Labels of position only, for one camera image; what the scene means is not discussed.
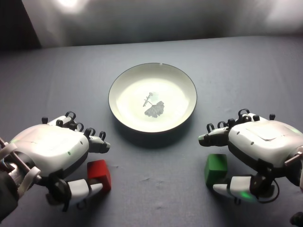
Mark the white plate with leaf print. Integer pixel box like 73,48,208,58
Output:
108,62,198,136

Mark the red cube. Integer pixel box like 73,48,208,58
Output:
87,159,112,191

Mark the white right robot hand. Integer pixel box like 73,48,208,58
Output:
198,108,303,204

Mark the grey table cloth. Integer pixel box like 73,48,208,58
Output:
0,35,303,227

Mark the green cube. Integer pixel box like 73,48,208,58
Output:
204,153,228,187

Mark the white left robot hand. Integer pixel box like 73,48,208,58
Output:
9,111,112,212

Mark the dark background panel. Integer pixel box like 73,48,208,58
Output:
0,0,42,50

